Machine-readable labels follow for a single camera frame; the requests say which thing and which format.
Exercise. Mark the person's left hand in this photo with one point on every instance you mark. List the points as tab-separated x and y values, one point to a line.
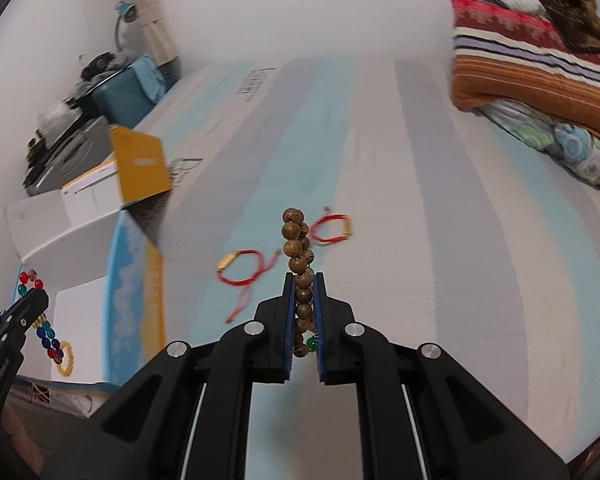
20	441

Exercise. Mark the striped orange pillow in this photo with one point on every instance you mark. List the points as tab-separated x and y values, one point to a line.
506	54

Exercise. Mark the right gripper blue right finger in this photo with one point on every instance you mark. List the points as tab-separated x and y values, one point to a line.
421	414

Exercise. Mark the striped bed sheet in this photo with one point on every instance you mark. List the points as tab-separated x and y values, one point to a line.
462	235

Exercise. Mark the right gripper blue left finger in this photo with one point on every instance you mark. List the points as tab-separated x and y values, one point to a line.
185	414

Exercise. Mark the beige curtain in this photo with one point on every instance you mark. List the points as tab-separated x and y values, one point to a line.
156	35

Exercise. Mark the grey suitcase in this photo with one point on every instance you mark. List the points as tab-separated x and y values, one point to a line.
83	146

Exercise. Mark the blue yellow cardboard box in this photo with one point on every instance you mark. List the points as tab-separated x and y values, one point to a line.
101	271

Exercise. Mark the blue desk lamp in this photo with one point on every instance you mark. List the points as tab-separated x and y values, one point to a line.
126	15

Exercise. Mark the teal suitcase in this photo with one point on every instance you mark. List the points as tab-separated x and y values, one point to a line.
127	97

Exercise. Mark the red cord bracelet long tail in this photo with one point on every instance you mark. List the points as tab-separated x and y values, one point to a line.
242	269

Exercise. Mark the floral quilt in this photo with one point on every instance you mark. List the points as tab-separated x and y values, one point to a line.
574	147

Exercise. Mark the red cord bracelet gold bar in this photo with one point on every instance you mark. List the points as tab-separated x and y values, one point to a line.
331	228

